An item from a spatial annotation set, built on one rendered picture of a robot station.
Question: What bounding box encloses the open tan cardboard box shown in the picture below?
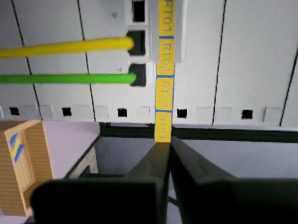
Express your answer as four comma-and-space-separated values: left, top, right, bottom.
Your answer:
0, 121, 54, 217

